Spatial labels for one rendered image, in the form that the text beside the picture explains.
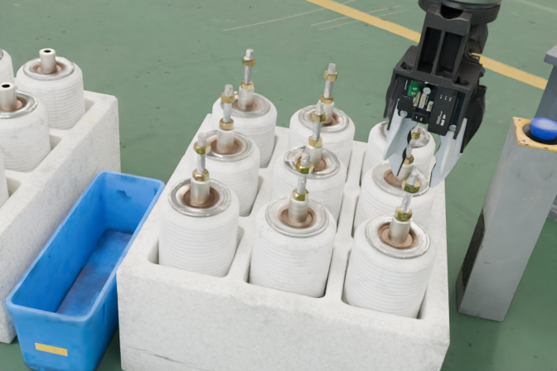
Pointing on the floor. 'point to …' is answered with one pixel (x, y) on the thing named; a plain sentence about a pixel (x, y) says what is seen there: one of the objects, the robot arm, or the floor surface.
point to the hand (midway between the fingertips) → (418, 166)
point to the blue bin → (81, 276)
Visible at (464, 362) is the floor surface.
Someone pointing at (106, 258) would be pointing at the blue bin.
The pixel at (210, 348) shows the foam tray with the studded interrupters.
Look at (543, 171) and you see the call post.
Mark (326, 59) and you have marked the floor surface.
